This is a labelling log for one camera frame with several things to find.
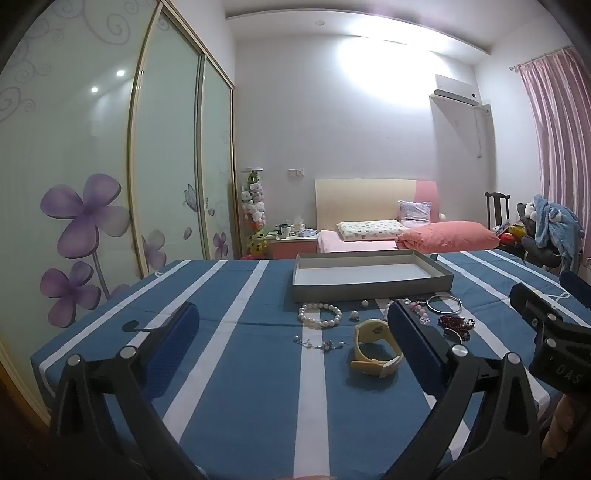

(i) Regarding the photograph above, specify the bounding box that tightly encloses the grey shallow tray box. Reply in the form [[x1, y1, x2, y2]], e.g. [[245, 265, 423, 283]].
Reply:
[[292, 249, 455, 303]]

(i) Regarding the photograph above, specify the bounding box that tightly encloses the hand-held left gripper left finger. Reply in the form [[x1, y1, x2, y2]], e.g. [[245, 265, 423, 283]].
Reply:
[[48, 301, 208, 480]]

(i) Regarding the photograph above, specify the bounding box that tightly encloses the blue white striped tablecloth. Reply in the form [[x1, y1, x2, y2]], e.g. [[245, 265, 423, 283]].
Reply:
[[30, 249, 591, 480]]

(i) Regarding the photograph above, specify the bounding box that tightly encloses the purple pillow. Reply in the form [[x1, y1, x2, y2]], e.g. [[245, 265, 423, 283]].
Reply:
[[398, 200, 432, 228]]

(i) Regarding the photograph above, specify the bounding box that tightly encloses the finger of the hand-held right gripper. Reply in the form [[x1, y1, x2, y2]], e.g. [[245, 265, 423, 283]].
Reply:
[[560, 269, 591, 309], [510, 282, 566, 352]]

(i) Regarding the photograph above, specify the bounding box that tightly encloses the floral sliding door wardrobe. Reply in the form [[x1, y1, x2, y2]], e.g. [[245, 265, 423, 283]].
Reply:
[[0, 0, 236, 425]]

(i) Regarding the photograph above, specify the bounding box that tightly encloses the curtain rod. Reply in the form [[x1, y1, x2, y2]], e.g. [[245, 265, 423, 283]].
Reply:
[[509, 46, 573, 71]]

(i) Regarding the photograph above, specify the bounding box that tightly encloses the bed with beige pink headboard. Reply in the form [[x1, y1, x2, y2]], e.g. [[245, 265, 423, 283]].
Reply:
[[315, 178, 502, 254]]

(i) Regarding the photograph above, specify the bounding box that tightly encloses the white patterned pillow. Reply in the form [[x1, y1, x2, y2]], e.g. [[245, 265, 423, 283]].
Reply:
[[336, 220, 403, 241]]

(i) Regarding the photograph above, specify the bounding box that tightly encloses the plush toy tower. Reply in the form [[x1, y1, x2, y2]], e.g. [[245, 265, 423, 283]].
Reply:
[[240, 167, 269, 259]]

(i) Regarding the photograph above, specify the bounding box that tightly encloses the folded pink quilt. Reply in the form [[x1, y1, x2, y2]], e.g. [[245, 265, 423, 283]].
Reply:
[[396, 220, 502, 254]]

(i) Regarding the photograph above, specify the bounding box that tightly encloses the dark wooden chair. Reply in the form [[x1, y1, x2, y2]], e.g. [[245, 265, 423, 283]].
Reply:
[[484, 191, 511, 229]]

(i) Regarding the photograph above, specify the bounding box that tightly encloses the white pearl bracelet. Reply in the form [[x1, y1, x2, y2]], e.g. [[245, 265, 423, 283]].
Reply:
[[298, 302, 343, 329]]

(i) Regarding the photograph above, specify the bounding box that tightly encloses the pink charm bracelet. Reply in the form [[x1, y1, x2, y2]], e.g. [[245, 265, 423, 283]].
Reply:
[[402, 299, 432, 324]]

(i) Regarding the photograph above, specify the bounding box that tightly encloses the silver bangle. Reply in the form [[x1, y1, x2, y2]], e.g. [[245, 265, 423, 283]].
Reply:
[[427, 294, 463, 315]]

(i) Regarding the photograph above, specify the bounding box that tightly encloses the pink curtain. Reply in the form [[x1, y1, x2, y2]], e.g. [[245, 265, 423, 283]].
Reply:
[[519, 46, 591, 278]]

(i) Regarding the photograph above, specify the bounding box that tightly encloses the light blue garment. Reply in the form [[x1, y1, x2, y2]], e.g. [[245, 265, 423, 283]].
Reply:
[[533, 195, 580, 273]]

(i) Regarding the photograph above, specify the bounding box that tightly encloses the white pipe cover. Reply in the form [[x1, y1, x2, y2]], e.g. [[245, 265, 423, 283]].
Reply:
[[475, 105, 491, 158]]

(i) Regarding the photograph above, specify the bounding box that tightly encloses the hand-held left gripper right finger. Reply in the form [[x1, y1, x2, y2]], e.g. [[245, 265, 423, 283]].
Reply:
[[387, 299, 541, 480]]

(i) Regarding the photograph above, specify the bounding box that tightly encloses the dark red bead bracelet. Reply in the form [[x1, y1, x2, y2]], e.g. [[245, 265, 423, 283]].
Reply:
[[438, 315, 476, 342]]

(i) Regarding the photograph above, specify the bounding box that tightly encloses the person's right hand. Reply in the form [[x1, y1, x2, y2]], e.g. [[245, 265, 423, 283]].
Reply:
[[542, 393, 574, 459]]

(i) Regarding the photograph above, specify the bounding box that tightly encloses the pink beige nightstand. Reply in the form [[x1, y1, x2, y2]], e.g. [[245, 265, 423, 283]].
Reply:
[[269, 230, 319, 259]]

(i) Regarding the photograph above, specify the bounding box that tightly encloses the white wall air conditioner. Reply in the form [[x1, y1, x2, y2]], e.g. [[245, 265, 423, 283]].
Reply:
[[429, 75, 482, 108]]

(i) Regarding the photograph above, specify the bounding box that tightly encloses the yellow wrist watch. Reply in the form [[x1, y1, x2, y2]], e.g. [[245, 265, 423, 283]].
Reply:
[[350, 319, 404, 379]]

